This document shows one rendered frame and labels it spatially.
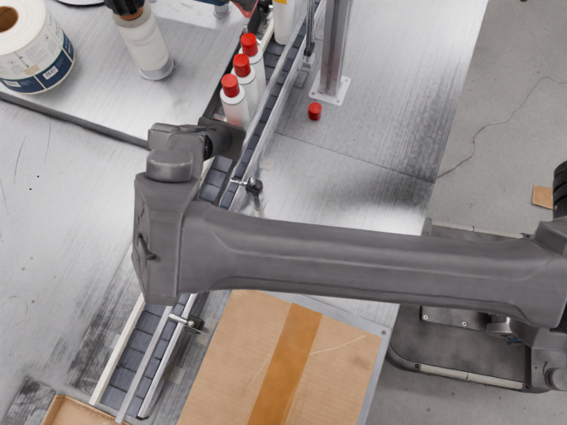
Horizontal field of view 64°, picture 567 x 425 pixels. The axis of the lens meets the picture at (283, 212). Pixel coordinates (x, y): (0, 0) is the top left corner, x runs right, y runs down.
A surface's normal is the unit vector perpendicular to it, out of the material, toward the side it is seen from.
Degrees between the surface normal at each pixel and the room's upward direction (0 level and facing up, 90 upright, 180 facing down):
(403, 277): 36
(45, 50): 90
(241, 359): 0
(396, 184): 0
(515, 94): 0
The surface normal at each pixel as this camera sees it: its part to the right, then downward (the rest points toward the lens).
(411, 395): -0.03, -0.33
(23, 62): 0.41, 0.85
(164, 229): 0.04, 0.29
